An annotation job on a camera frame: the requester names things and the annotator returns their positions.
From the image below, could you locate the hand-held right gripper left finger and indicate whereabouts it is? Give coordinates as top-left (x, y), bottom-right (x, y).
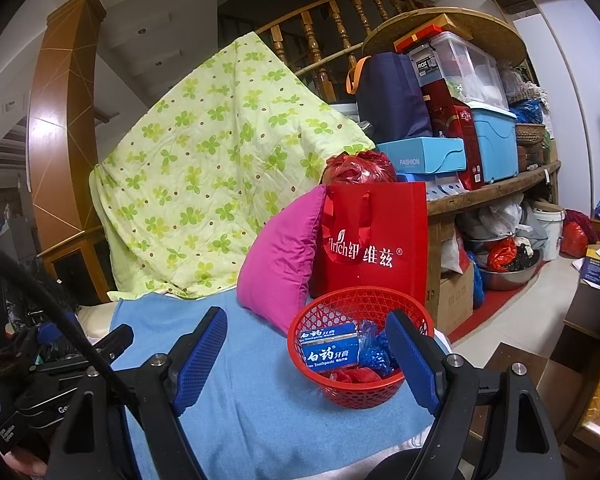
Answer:
top-left (45, 306), bottom-right (229, 480)

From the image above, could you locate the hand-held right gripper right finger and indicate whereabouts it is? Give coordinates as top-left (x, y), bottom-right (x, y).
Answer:
top-left (385, 310), bottom-right (566, 480)

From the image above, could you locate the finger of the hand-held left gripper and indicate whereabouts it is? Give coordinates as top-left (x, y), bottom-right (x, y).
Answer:
top-left (27, 324), bottom-right (135, 376)

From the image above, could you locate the small red plastic bag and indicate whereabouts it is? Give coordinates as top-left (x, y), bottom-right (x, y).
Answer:
top-left (327, 366), bottom-right (388, 385)

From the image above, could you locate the red plastic mesh basket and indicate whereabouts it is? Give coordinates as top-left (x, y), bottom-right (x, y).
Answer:
top-left (286, 287), bottom-right (436, 409)

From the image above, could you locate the blue white toothpaste box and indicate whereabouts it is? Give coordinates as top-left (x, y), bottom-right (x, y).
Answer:
top-left (300, 322), bottom-right (365, 372)

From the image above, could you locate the person's left hand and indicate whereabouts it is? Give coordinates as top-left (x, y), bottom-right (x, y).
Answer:
top-left (7, 447), bottom-right (49, 479)

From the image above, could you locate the beige cushion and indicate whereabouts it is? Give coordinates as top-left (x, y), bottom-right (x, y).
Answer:
top-left (77, 305), bottom-right (118, 338)

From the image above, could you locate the cardboard box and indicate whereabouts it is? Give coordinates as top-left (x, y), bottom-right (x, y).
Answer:
top-left (435, 265), bottom-right (475, 336)

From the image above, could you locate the wooden cabinet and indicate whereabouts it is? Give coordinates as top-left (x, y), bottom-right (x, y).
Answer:
top-left (37, 227), bottom-right (118, 311)

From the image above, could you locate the light blue blanket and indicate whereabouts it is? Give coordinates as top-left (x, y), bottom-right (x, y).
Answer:
top-left (107, 290), bottom-right (436, 480)

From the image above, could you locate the red floor mat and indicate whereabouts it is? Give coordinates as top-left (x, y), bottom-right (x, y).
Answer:
top-left (447, 260), bottom-right (546, 346)

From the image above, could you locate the red tote bag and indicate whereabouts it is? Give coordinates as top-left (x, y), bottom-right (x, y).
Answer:
top-left (307, 181), bottom-right (428, 311)

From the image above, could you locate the magenta pillow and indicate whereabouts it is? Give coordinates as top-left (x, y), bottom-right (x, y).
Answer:
top-left (236, 185), bottom-right (327, 337)

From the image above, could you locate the steel basin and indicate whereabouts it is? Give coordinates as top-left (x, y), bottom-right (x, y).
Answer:
top-left (472, 260), bottom-right (538, 292)

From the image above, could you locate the white plastic bag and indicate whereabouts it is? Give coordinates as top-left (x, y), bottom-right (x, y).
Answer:
top-left (472, 195), bottom-right (531, 241)

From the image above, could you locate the white bucket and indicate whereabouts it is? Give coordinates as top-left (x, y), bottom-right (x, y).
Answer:
top-left (532, 205), bottom-right (566, 261)

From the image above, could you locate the green clover print quilt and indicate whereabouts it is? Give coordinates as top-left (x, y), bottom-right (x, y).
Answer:
top-left (90, 31), bottom-right (376, 301)

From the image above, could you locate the wooden shelf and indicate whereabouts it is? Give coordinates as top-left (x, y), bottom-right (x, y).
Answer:
top-left (426, 160), bottom-right (562, 306)

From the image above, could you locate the knotted red plastic bag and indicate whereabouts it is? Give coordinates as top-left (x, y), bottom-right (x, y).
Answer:
top-left (322, 149), bottom-right (397, 187)

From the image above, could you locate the light blue shoe box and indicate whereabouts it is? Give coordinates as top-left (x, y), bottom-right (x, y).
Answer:
top-left (375, 136), bottom-right (467, 173)

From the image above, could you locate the light blue storage bin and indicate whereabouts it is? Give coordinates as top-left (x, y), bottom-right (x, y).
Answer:
top-left (465, 101), bottom-right (518, 184)

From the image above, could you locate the dark red carton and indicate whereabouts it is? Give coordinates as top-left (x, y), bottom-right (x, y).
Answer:
top-left (420, 80), bottom-right (483, 191)

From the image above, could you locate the woven basket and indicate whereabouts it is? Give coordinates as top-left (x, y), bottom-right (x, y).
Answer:
top-left (515, 122), bottom-right (546, 143)

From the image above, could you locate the navy tote bag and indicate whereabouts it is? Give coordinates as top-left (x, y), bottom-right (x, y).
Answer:
top-left (347, 51), bottom-right (433, 143)

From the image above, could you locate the clear storage box black lid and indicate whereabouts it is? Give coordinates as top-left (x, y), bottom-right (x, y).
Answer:
top-left (407, 31), bottom-right (511, 106)

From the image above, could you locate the red gift box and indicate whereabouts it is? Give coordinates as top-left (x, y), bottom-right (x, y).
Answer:
top-left (394, 25), bottom-right (448, 55)

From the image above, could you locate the wooden stair railing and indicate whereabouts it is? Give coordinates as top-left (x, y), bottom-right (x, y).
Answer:
top-left (252, 0), bottom-right (433, 103)

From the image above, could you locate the round woven tray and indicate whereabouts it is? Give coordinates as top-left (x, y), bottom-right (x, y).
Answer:
top-left (362, 7), bottom-right (528, 68)

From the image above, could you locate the black cable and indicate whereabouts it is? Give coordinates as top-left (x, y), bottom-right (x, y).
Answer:
top-left (0, 241), bottom-right (133, 411)

